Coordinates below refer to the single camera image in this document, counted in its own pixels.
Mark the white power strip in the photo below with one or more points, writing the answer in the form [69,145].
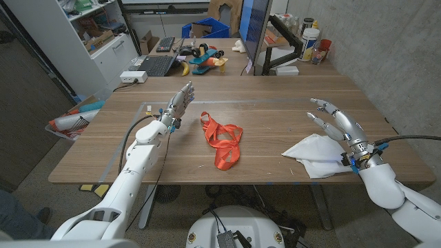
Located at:
[132,76]

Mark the white shelf cabinet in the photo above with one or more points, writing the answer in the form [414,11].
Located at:
[69,55]

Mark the teal foam roll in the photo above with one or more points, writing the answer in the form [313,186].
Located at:
[91,105]

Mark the cardboard box on shelf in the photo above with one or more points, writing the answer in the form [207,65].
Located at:
[100,40]

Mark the grey table leg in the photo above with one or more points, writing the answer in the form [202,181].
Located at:
[147,206]
[321,206]

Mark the orange ribbon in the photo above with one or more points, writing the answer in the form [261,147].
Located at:
[224,144]

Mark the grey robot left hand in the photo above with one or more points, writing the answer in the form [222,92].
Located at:
[178,105]

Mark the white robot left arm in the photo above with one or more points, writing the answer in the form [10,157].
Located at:
[136,172]

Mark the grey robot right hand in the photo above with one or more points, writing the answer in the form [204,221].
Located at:
[348,129]

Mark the yellow bottle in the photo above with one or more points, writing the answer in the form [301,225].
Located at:
[315,25]

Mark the clear plastic floor bin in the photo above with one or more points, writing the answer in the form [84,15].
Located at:
[74,113]

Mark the blue plastic bin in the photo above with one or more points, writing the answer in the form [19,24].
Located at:
[218,27]

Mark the small white plush toy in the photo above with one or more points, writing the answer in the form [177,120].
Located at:
[238,46]

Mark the clear glass jar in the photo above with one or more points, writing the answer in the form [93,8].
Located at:
[317,56]

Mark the black laptop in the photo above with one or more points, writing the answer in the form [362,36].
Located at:
[156,65]

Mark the white plastic canister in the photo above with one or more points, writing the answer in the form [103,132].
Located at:
[309,43]

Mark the white bubble wrap roll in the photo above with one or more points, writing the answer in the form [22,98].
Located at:
[74,120]

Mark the small open cardboard box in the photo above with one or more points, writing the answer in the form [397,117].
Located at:
[148,43]

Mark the black keyboard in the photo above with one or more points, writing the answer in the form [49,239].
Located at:
[165,44]

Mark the dark lidded jar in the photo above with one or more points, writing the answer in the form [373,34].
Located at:
[306,24]

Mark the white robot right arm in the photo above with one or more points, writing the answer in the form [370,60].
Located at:
[389,189]

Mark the round black fan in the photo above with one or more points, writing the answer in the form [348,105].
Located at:
[167,193]

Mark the yellow banana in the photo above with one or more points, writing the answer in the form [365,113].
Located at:
[186,69]

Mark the person's leg in jeans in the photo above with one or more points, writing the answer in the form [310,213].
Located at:
[17,217]

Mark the brown cardboard cutout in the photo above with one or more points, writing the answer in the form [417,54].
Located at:
[234,10]

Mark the large flat monitor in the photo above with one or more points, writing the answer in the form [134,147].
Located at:
[253,24]

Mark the red cup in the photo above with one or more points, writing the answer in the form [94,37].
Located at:
[325,44]

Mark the black controller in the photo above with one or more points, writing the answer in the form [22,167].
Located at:
[186,50]

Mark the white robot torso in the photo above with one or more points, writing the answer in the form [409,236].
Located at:
[237,224]

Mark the yellow floor marker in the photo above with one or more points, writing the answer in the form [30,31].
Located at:
[100,189]

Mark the teal and orange toy plane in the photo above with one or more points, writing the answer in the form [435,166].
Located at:
[206,60]

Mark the white napkin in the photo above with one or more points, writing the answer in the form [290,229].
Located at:
[317,155]

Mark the flat white box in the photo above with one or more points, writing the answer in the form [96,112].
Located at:
[287,70]

